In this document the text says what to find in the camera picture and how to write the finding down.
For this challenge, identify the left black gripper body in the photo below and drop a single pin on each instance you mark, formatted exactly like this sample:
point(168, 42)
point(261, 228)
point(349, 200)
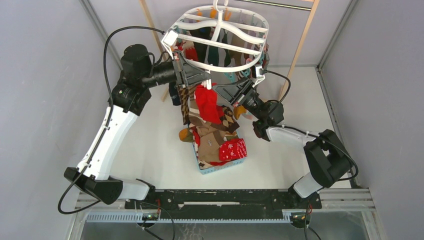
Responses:
point(180, 69)

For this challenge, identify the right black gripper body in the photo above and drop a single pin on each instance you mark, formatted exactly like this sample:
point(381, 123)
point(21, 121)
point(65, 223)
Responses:
point(246, 88)

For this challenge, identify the brown argyle sock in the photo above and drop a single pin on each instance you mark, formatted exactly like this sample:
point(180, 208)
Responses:
point(184, 99)
point(228, 120)

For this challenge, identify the navy santa sock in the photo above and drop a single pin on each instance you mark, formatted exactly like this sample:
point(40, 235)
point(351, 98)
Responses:
point(174, 94)

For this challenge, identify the white clothes clip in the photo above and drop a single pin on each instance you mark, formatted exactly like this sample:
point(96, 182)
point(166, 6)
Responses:
point(207, 84)

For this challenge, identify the long red sock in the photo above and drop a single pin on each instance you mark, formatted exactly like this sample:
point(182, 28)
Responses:
point(206, 100)

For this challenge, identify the white round clip hanger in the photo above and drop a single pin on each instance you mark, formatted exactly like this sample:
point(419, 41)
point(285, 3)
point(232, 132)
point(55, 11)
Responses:
point(239, 34)

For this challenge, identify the brown striped sock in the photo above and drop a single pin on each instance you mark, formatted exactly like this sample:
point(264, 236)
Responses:
point(194, 113)

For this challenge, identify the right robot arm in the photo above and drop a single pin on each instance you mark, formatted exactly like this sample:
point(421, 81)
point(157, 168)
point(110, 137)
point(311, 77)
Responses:
point(327, 158)

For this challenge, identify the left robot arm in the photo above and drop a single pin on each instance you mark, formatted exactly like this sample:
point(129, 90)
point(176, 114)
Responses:
point(127, 100)

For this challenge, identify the mustard yellow hanging sock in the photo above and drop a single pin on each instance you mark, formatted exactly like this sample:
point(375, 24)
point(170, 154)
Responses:
point(238, 111)

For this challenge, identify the tan brown ribbed sock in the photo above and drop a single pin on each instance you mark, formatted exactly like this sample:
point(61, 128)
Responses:
point(210, 142)

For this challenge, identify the red snowflake sock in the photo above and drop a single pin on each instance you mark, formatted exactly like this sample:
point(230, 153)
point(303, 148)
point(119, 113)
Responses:
point(233, 149)

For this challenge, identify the orange sock toe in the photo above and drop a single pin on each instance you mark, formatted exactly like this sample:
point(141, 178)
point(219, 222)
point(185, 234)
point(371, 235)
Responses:
point(186, 135)

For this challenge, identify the light blue plastic basket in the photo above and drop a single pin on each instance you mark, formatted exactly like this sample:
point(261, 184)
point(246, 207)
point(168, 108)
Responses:
point(206, 169)

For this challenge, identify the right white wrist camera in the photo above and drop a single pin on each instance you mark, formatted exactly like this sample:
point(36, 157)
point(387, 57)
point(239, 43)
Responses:
point(258, 75)

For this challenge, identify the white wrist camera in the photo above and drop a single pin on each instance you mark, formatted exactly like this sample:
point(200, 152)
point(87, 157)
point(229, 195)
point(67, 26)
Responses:
point(258, 75)
point(168, 41)

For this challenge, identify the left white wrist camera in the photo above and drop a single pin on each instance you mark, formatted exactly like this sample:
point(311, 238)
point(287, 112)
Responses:
point(168, 41)

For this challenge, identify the white slotted cable duct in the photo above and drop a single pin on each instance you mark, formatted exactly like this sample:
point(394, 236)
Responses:
point(133, 217)

